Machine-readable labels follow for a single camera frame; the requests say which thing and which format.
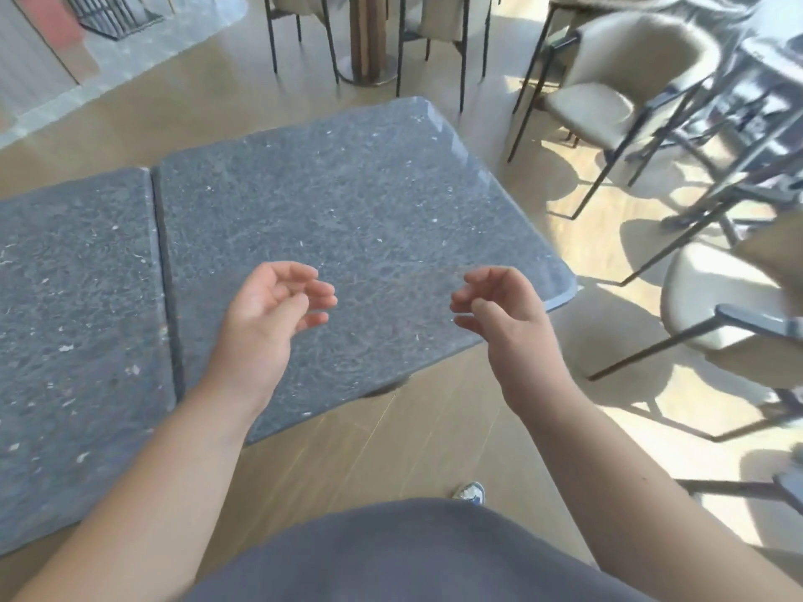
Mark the person's right thumb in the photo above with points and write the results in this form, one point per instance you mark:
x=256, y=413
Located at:
x=470, y=322

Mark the wooden table pedestal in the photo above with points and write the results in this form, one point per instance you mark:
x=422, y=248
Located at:
x=368, y=37

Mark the person's right forearm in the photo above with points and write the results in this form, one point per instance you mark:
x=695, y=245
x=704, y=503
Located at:
x=627, y=495

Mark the person's left thumb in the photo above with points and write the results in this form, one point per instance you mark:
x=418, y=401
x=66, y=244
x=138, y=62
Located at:
x=310, y=320

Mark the person's right hand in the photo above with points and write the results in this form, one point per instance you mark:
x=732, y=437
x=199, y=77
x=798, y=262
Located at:
x=517, y=338

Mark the white and blue sneaker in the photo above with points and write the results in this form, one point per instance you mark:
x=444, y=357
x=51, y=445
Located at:
x=469, y=493

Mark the black metal rack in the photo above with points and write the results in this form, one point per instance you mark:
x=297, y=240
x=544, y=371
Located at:
x=113, y=12

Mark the beige chair with black legs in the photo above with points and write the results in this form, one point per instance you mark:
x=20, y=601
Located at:
x=301, y=3
x=583, y=6
x=445, y=15
x=633, y=68
x=702, y=294

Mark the person's left forearm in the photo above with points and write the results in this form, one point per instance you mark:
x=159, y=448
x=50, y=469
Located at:
x=157, y=488

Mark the grey shirt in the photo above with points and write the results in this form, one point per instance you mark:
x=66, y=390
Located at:
x=408, y=557

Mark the red panel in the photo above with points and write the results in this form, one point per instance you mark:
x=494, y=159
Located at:
x=53, y=15

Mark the person's left hand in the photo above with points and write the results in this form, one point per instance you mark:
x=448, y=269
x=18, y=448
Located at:
x=254, y=332

